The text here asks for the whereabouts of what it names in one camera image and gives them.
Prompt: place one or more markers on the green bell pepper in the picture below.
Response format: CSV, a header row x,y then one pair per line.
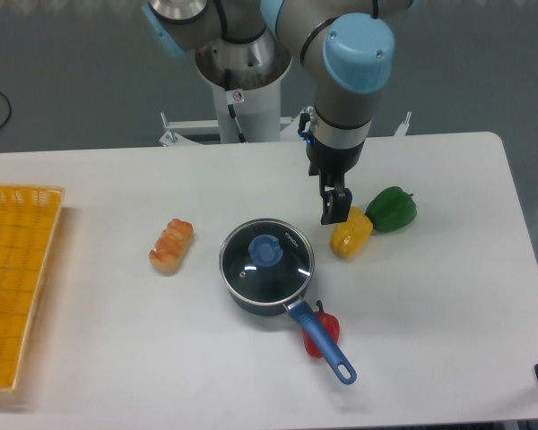
x,y
391,209

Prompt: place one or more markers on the red bell pepper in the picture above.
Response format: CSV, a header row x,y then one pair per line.
x,y
331,325

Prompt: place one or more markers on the yellow bell pepper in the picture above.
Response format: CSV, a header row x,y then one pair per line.
x,y
350,236

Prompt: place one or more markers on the dark blue saucepan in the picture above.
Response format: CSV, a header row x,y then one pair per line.
x,y
303,314

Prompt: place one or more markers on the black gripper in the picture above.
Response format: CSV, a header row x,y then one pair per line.
x,y
332,150

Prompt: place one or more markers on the glass lid with blue knob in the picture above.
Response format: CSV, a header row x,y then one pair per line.
x,y
266,262

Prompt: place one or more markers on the orange shrimp sushi toy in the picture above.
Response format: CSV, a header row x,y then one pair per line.
x,y
171,247

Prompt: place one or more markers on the yellow woven basket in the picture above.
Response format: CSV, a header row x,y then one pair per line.
x,y
28,219

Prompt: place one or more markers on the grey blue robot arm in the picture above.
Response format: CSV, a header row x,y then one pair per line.
x,y
236,20

